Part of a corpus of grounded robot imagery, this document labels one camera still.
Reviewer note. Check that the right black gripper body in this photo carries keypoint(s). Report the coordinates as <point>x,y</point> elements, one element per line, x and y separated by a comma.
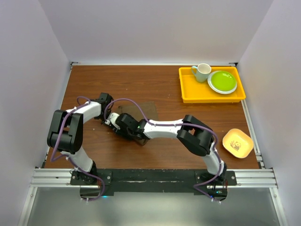
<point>126,133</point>

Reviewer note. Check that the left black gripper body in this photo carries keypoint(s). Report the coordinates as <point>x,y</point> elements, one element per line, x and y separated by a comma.
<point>103,117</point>

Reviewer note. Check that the brown cloth napkin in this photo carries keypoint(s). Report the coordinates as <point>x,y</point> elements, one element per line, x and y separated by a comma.
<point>148,108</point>

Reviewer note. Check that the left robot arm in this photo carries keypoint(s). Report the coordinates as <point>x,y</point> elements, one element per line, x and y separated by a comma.
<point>65,135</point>

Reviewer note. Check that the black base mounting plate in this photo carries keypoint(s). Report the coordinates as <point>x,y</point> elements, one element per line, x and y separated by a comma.
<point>154,181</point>

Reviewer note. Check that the yellow plastic tray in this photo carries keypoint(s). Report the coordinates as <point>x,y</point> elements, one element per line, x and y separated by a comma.
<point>195,92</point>

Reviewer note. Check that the pale green mug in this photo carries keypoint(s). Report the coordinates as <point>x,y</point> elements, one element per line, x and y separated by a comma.
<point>201,72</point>

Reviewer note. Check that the green plate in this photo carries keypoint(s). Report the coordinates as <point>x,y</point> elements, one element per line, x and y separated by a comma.
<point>222,82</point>

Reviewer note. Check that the yellow panda bowl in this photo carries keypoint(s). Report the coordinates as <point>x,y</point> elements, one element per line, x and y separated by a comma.
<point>238,143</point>

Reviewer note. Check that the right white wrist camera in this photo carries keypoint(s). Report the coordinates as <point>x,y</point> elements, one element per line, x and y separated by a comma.
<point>111,120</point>

